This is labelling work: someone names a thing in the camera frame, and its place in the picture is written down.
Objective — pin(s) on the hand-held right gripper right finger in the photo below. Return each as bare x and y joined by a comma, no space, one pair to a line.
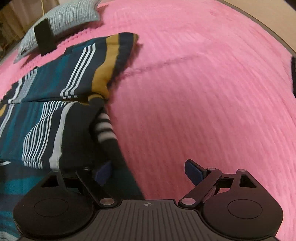
193,172

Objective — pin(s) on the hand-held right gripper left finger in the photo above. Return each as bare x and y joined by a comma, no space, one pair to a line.
104,172

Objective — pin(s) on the striped knit shirt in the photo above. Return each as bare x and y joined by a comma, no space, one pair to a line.
46,92

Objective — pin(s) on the stack of dark folded clothes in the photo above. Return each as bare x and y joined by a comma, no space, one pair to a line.
293,76

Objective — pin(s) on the pink ribbed blanket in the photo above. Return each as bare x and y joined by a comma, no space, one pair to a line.
196,92

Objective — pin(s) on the black flat object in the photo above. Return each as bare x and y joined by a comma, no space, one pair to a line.
45,37

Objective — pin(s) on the grey checked pillow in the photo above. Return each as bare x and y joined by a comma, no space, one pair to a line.
69,14

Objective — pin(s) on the pink curtain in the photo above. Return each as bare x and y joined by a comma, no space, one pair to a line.
13,20

